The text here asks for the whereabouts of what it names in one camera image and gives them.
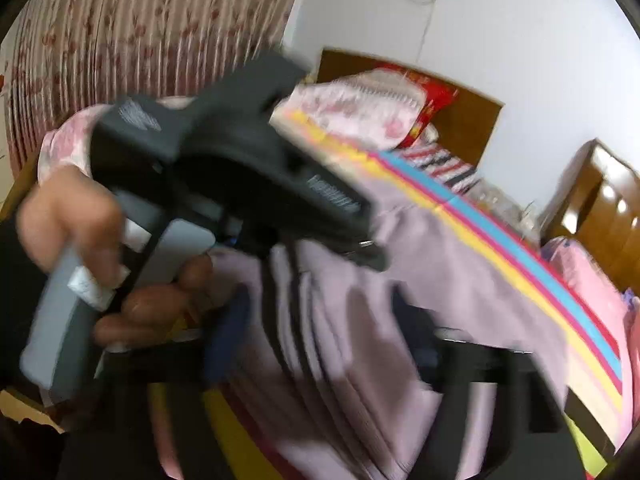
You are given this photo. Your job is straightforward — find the purple knit pants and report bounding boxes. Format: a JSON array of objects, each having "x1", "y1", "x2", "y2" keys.
[{"x1": 150, "y1": 179, "x2": 572, "y2": 480}]

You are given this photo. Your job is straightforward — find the glossy brown wooden headboard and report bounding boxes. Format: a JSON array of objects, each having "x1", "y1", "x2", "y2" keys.
[{"x1": 541, "y1": 139, "x2": 640, "y2": 292}]

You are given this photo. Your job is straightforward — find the rainbow striped blanket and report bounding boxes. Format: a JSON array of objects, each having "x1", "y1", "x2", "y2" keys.
[{"x1": 199, "y1": 104, "x2": 626, "y2": 480}]

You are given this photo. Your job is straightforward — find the person left hand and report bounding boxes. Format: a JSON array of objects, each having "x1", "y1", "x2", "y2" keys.
[{"x1": 16, "y1": 166, "x2": 213, "y2": 349}]

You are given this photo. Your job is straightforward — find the dark wooden headboard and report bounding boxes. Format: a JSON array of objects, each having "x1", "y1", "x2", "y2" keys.
[{"x1": 316, "y1": 48, "x2": 503, "y2": 166}]

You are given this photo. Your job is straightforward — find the pink floral quilt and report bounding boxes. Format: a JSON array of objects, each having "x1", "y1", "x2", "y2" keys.
[{"x1": 37, "y1": 68, "x2": 430, "y2": 183}]

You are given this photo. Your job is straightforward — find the red embroidered pillow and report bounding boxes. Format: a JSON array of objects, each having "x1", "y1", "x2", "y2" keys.
[{"x1": 378, "y1": 63, "x2": 458, "y2": 148}]

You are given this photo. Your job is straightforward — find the red checkered bed sheet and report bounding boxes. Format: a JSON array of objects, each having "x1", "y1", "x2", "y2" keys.
[{"x1": 396, "y1": 142, "x2": 478, "y2": 194}]

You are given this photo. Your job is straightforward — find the floral curtain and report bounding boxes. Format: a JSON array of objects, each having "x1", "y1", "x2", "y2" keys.
[{"x1": 1, "y1": 0, "x2": 294, "y2": 171}]

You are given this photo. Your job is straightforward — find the pink bed sheet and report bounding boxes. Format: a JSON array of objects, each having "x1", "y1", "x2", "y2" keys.
[{"x1": 541, "y1": 237, "x2": 639, "y2": 448}]

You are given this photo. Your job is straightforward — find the bedside table with floral cover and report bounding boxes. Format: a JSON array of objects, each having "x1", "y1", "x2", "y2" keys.
[{"x1": 464, "y1": 180, "x2": 540, "y2": 249}]

